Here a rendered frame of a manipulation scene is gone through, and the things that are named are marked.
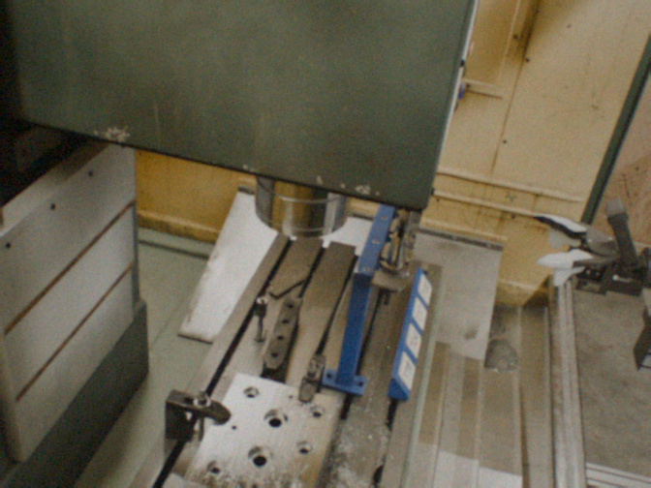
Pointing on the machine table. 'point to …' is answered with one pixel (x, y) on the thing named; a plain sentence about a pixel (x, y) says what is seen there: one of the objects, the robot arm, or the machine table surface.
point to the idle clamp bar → (274, 366)
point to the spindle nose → (299, 209)
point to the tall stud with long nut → (261, 318)
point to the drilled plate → (261, 425)
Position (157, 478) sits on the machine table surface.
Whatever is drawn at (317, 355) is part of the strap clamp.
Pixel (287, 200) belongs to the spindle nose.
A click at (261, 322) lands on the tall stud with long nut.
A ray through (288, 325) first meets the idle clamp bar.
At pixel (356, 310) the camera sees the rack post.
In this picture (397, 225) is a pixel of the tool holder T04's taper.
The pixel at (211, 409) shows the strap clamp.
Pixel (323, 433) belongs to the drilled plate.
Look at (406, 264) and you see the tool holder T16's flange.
